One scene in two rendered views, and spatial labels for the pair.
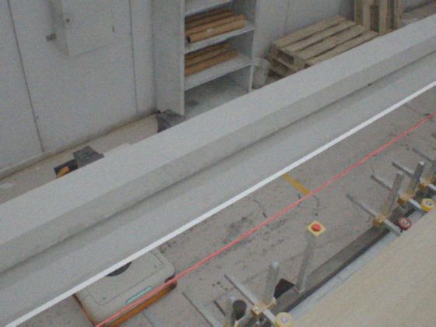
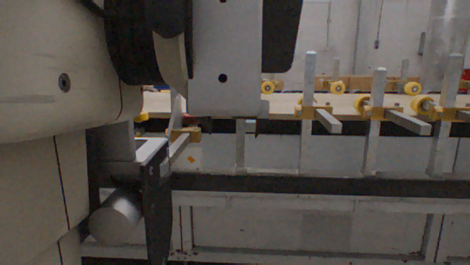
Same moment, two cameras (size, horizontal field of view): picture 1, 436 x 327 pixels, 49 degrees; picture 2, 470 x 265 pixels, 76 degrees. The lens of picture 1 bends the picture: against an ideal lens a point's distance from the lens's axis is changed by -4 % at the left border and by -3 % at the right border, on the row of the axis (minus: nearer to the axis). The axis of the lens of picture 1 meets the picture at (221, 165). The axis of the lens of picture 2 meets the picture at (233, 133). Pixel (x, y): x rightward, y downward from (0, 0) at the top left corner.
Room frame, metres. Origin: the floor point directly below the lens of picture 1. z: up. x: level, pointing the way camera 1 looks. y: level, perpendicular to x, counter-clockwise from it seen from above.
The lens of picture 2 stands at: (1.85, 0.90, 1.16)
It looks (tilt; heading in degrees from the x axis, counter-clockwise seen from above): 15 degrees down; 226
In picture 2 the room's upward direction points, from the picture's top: straight up
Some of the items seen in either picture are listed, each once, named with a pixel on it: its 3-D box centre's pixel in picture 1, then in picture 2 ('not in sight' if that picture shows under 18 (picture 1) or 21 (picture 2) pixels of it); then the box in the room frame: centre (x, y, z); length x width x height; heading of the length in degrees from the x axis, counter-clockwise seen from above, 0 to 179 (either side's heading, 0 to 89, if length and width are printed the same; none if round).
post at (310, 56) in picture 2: not in sight; (306, 116); (0.87, 0.28, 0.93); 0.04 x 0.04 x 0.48; 42
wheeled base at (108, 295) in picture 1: (112, 269); not in sight; (1.99, 0.70, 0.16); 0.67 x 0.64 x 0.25; 44
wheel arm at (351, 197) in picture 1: (374, 214); not in sight; (2.06, -0.95, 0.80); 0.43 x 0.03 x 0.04; 42
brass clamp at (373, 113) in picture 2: not in sight; (381, 112); (0.69, 0.49, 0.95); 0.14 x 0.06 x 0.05; 132
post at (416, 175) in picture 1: (410, 190); not in sight; (2.22, -1.20, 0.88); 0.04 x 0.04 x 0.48; 42
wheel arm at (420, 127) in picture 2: not in sight; (388, 112); (0.69, 0.51, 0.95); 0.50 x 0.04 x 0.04; 42
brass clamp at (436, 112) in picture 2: not in sight; (451, 113); (0.52, 0.67, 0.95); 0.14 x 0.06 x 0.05; 132
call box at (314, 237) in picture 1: (314, 233); not in sight; (1.55, -0.46, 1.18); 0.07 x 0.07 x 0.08; 42
